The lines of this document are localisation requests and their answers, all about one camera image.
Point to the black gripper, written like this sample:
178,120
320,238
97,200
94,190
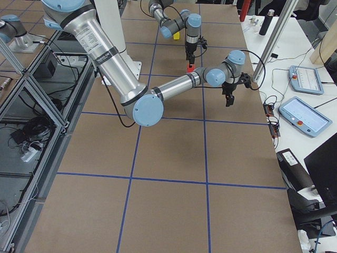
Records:
227,90
190,49

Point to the red foam block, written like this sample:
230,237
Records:
190,68

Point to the yellow foam block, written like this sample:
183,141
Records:
176,36

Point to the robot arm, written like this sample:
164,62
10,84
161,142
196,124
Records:
97,25
187,20

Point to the near teach pendant tablet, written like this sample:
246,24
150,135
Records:
304,117

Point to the teach pendant tablet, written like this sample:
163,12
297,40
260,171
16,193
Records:
305,80
304,117

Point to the black thermos bottle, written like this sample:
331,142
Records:
266,22

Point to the red bottle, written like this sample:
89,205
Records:
244,10

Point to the far teach pendant tablet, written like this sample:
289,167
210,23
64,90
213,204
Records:
305,80

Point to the black power adapter box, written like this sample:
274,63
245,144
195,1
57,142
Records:
47,67

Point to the black computer monitor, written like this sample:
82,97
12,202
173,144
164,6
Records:
311,215

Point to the white power strip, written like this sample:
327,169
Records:
29,154

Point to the aluminium frame post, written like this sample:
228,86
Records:
275,35

